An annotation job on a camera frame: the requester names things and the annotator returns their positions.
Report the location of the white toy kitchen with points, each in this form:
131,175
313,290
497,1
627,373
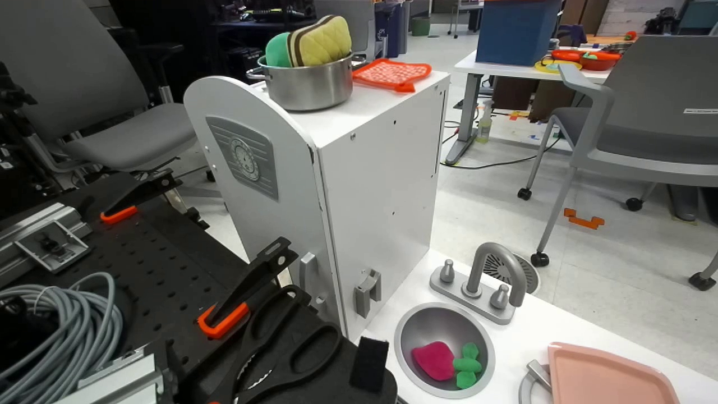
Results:
372,165

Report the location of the green plush toy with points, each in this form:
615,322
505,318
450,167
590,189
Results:
277,49

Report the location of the white desk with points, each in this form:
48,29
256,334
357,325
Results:
485,67

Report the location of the pink plush toy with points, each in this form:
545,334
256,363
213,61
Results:
434,360

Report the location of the black orange bar clamp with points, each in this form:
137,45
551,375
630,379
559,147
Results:
248,287
137,193

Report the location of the grey toy faucet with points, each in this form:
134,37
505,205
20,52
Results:
485,271

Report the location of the grey office chair with casters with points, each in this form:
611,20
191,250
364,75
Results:
642,125

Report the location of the metal bracket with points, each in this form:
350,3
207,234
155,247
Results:
123,377

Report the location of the grey toy sink bowl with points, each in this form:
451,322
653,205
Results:
439,323

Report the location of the silver metal pot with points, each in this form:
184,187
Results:
309,87

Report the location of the orange mesh pot holder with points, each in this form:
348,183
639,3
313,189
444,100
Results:
389,73

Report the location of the metal plate with black part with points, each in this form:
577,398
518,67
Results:
51,247

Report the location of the black scissors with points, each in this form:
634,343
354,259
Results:
298,355

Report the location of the aluminium rail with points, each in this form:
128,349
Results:
29,225

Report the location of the yellow and black sponge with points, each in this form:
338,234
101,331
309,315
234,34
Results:
326,38

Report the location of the black pegboard table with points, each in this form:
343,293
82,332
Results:
158,270

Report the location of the orange basket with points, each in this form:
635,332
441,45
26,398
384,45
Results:
583,59

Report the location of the grey padded chair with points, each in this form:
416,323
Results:
113,134

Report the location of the pink plastic tray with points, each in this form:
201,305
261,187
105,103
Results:
606,377

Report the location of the small black box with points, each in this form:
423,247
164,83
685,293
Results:
369,363

